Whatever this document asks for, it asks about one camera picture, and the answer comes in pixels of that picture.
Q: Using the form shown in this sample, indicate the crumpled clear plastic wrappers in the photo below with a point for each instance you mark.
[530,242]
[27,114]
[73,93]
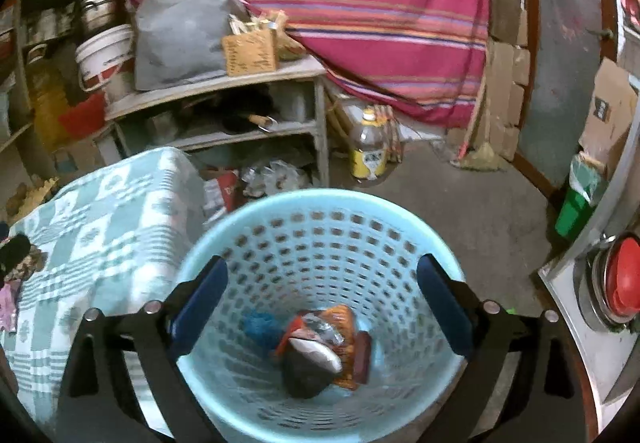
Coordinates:
[280,175]

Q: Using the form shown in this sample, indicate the flattened cardboard box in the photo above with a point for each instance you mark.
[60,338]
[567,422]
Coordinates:
[607,93]

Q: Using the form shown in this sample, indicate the dark cloth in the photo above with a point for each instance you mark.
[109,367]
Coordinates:
[15,250]

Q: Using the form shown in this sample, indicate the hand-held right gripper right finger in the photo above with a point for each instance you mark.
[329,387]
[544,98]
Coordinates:
[445,308]

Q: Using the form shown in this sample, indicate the red carton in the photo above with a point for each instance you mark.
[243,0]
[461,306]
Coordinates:
[222,193]

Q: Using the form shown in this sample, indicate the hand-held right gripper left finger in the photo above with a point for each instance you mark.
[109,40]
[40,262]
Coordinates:
[200,308]

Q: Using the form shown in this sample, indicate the red pot lid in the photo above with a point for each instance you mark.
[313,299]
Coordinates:
[625,273]

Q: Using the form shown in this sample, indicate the yellow utensil holder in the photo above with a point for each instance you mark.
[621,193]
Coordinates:
[250,53]

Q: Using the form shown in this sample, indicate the blue plastic bag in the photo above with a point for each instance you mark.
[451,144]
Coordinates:
[262,325]

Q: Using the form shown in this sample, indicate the white plastic bucket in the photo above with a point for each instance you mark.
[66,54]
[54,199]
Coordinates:
[105,53]

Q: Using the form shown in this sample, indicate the straw broom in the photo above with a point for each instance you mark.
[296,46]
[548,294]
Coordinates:
[480,158]

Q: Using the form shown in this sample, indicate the orange snack bag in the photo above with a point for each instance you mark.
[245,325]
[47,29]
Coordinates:
[345,318]

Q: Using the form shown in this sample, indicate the black white patterned wrapper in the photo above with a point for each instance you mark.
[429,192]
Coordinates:
[31,267]

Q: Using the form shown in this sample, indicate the dark grey pouch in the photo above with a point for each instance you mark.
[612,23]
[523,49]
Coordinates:
[307,373]

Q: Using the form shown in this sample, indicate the white appliance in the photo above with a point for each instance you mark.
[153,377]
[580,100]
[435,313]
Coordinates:
[565,298]

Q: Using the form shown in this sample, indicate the cardboard wall sheets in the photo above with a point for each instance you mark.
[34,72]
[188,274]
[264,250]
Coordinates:
[505,63]

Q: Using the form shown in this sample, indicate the pink wrapper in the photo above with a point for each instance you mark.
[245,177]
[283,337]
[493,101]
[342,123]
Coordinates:
[9,303]

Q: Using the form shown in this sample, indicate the green checked tablecloth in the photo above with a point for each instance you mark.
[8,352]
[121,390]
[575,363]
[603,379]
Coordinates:
[115,223]

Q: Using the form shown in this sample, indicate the large yellow oil jug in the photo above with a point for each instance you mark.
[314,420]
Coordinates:
[47,103]

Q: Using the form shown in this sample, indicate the light blue plastic basket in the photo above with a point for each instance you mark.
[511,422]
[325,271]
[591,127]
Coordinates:
[325,233]

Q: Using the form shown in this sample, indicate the green plastic bin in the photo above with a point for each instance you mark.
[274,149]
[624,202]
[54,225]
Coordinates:
[575,213]

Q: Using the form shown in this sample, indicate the red snack bag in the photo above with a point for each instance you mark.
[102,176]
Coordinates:
[285,340]

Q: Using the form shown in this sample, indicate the red mesh bowl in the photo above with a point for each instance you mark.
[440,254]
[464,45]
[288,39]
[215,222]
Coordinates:
[82,115]

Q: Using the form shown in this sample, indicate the wooden shelf unit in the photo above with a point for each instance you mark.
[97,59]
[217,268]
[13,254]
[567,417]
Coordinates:
[22,73]

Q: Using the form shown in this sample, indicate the grey wooden cabinet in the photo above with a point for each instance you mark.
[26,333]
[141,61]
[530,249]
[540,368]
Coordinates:
[295,68]

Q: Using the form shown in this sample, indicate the large steel pot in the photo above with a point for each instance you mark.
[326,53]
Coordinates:
[100,13]

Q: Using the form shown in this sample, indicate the oil bottle with yellow label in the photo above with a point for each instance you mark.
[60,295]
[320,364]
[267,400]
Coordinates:
[370,158]

